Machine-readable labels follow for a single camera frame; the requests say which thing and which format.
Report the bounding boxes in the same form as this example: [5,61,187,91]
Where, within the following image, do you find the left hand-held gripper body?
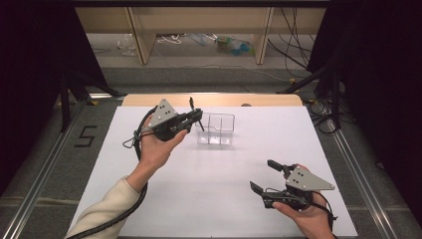
[145,98,187,142]

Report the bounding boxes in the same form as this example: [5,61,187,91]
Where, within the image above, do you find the person's left hand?
[137,115,189,172]

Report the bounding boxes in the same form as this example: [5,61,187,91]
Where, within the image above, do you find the wooden shelf unit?
[75,6,327,66]

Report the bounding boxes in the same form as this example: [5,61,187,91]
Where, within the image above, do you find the person's right hand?
[272,191,335,239]

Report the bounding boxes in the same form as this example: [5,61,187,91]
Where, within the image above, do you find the thin black brush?
[188,96,205,132]

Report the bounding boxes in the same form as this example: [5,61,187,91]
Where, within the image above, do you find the clear acrylic organizer box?
[195,112,237,146]

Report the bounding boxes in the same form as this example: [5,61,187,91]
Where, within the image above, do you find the white rope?
[156,33,183,46]

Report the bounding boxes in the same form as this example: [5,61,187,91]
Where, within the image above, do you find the metal floor rail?
[0,99,88,239]
[326,127,401,239]

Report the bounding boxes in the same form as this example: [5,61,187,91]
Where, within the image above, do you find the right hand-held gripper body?
[263,163,336,211]

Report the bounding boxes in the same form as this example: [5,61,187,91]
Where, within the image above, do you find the black metal stand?
[59,70,124,133]
[276,61,343,131]

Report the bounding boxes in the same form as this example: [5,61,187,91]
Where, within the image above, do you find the green and blue plastic bag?
[214,35,257,57]

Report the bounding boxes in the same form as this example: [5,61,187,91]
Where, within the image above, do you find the bundle of black cables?
[267,7,320,72]

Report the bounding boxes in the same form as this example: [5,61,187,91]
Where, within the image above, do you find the coiled black floor cables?
[303,99,340,134]

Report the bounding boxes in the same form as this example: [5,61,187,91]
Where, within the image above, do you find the grey cable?
[121,128,150,149]

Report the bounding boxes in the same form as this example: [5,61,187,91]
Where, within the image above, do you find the black curtain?
[0,6,107,197]
[307,6,422,217]

